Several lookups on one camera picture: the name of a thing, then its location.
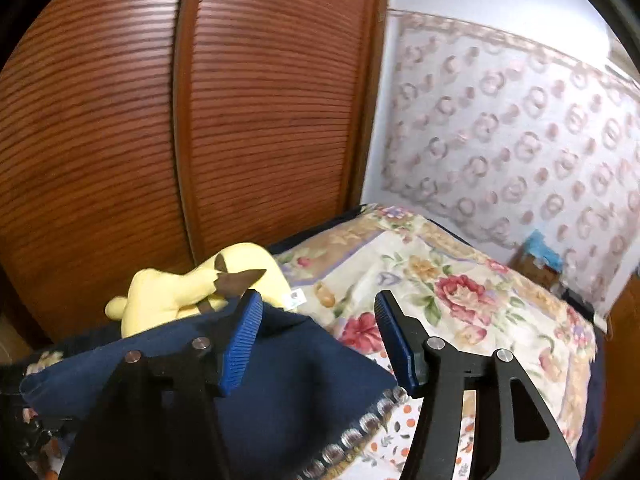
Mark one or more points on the navy circle-patterned folded garment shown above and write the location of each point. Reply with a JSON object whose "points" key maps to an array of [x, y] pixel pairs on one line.
{"points": [[334, 458]]}

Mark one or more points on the circle-patterned wall cloth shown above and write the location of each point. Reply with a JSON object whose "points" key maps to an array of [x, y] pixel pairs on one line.
{"points": [[504, 137]]}

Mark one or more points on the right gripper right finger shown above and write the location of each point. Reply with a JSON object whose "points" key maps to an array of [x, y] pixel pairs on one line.
{"points": [[405, 341]]}

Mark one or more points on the navy blue bed blanket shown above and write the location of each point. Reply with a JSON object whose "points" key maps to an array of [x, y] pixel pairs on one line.
{"points": [[588, 442]]}

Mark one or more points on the cardboard box with blue cloth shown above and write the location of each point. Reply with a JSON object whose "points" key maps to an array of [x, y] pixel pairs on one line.
{"points": [[537, 261]]}

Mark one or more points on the wooden sideboard cabinet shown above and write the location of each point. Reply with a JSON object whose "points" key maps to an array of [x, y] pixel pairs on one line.
{"points": [[617, 453]]}

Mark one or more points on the flower-patterned bed quilt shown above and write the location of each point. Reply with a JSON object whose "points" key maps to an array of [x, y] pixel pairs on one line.
{"points": [[456, 292]]}

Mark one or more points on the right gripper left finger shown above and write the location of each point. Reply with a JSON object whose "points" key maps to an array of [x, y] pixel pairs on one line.
{"points": [[234, 337]]}

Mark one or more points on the yellow plush toy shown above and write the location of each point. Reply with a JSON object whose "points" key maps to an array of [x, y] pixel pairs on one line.
{"points": [[156, 297]]}

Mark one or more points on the wooden louvred wardrobe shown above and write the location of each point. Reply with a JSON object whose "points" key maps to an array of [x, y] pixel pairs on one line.
{"points": [[141, 133]]}

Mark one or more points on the navy blue printed t-shirt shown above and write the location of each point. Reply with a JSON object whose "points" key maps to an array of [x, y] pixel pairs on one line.
{"points": [[251, 392]]}

